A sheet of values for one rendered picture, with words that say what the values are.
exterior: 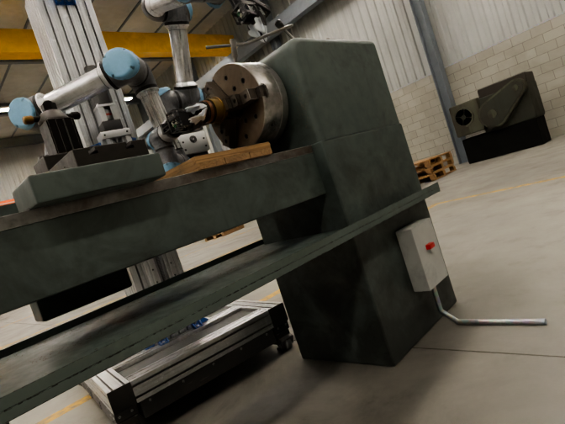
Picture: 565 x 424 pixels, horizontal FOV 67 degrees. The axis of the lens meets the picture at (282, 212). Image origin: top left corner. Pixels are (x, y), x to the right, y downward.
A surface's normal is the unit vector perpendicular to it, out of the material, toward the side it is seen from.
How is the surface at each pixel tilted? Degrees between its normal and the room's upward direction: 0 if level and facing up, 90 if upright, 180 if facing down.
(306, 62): 90
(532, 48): 90
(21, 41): 90
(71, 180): 90
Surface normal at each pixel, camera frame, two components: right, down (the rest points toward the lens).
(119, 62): 0.05, 0.02
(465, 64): -0.69, 0.26
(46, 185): 0.67, -0.19
